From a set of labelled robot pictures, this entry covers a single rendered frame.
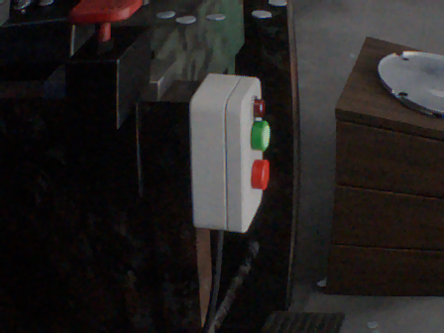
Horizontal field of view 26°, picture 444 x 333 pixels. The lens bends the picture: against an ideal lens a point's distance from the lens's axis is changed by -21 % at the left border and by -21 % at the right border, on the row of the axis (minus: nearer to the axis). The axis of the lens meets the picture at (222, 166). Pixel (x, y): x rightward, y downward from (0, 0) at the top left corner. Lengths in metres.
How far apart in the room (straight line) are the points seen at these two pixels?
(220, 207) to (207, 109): 0.10
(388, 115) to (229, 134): 0.67
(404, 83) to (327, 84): 0.87
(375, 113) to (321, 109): 0.83
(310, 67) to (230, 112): 1.70
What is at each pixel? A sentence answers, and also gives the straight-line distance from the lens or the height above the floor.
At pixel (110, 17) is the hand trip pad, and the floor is 0.75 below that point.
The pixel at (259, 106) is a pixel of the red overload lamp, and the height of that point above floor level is 0.61.
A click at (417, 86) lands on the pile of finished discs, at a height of 0.36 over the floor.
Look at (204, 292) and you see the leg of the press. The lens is 1.22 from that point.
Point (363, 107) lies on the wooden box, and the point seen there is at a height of 0.35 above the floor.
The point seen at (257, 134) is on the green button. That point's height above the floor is 0.59.
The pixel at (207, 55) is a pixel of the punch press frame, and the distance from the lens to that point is 1.37.
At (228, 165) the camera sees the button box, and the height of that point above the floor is 0.57.
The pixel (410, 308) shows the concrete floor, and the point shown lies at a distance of 1.84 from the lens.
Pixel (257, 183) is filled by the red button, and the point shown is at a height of 0.54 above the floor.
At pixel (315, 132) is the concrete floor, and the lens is 2.44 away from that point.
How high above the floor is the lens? 1.08
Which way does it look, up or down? 28 degrees down
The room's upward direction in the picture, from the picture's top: 1 degrees counter-clockwise
